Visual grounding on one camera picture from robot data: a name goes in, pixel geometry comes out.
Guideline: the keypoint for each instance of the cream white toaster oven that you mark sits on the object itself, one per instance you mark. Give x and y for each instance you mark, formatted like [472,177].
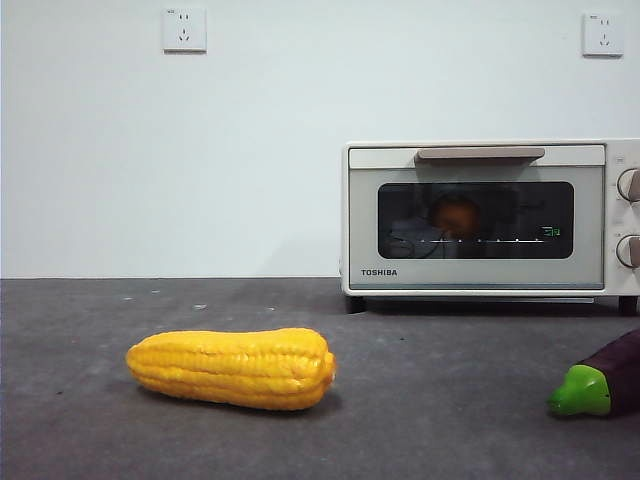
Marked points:
[613,220]

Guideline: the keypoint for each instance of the beige round oven knob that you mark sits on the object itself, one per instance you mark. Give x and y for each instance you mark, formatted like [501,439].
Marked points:
[628,250]
[628,185]

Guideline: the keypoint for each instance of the white wall socket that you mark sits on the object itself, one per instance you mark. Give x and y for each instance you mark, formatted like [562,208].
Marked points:
[603,36]
[184,30]

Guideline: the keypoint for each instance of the brown round potato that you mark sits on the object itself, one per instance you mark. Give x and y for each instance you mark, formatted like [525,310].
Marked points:
[457,216]

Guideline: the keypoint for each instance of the yellow corn cob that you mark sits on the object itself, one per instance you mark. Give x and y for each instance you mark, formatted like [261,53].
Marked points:
[227,367]

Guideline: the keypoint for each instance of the purple eggplant with green stem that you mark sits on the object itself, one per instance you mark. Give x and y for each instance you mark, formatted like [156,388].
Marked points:
[582,392]

